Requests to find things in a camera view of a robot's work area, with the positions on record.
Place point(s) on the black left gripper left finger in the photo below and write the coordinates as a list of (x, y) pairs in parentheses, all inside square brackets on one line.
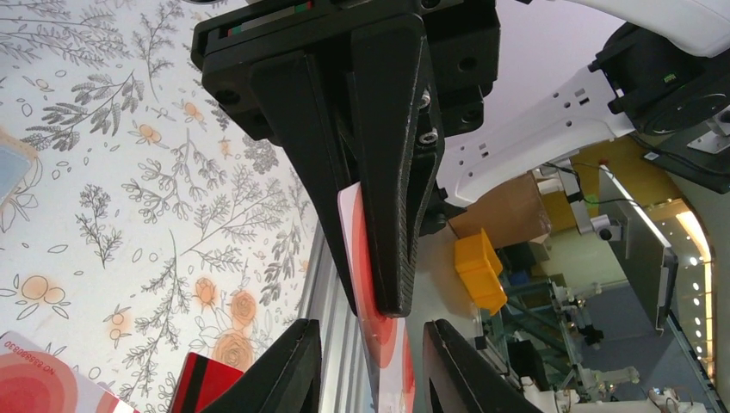
[(286, 378)]

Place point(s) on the yellow plastic bin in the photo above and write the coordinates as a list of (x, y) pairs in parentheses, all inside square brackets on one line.
[(477, 264)]

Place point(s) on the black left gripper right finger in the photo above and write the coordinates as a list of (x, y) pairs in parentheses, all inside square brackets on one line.
[(458, 379)]

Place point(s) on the aluminium rail frame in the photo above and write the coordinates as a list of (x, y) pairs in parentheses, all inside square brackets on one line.
[(344, 376)]

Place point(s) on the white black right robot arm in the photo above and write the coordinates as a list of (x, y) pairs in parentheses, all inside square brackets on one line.
[(665, 69)]

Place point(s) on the pile of red white cards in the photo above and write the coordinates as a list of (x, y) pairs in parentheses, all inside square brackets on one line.
[(37, 380)]

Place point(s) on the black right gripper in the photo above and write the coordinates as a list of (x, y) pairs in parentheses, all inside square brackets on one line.
[(444, 53)]

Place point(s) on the floral patterned table mat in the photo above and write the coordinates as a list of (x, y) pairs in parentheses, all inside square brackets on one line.
[(149, 226)]

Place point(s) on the brown cardboard box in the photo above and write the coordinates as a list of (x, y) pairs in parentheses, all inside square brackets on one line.
[(511, 213)]

